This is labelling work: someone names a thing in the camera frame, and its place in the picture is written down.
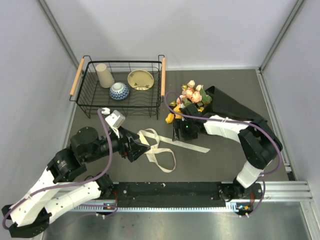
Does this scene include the pink and yellow flower bouquet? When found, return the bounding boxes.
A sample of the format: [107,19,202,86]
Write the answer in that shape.
[169,80,213,113]

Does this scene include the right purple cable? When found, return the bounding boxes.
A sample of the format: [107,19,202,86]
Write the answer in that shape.
[163,90,285,217]

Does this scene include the grey slotted cable duct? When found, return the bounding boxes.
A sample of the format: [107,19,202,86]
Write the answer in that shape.
[71,200,253,213]

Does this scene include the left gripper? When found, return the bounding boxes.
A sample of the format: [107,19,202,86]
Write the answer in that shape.
[85,125,151,163]

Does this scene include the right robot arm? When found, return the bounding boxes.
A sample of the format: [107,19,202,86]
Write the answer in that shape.
[169,104,283,198]

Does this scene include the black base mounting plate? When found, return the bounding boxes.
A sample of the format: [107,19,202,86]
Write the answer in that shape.
[116,182,262,207]

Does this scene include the purple cable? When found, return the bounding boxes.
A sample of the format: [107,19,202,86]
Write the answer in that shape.
[1,107,118,231]
[163,90,285,217]

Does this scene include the black wire dish rack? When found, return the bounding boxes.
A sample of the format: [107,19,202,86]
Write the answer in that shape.
[69,54,166,118]

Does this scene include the white printed ribbon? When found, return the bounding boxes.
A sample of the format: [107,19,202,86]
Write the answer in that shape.
[137,128,210,173]

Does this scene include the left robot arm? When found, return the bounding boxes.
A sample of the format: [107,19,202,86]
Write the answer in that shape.
[1,127,151,239]

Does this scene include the cream floral plate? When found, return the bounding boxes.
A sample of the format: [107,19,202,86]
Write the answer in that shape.
[127,69,155,91]

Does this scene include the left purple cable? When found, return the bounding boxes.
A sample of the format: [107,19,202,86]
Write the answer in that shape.
[1,107,118,231]

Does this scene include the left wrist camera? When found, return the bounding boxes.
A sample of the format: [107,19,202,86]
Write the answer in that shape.
[102,107,126,137]

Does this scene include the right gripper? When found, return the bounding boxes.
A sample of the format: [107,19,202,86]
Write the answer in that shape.
[172,118,198,142]

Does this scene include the black wrapping paper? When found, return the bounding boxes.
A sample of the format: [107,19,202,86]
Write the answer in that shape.
[199,85,268,123]

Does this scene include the blue white patterned bowl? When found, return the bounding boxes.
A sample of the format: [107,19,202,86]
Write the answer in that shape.
[109,82,130,101]

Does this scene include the beige paper cup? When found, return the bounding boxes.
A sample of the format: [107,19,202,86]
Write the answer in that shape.
[95,63,115,89]

